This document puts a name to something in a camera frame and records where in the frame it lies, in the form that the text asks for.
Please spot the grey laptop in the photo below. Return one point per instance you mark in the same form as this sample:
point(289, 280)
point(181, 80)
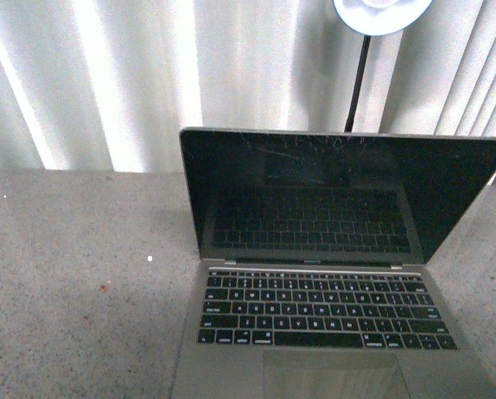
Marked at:
point(312, 279)

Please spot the blue desk lamp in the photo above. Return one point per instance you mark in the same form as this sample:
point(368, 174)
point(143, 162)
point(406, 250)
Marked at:
point(371, 19)

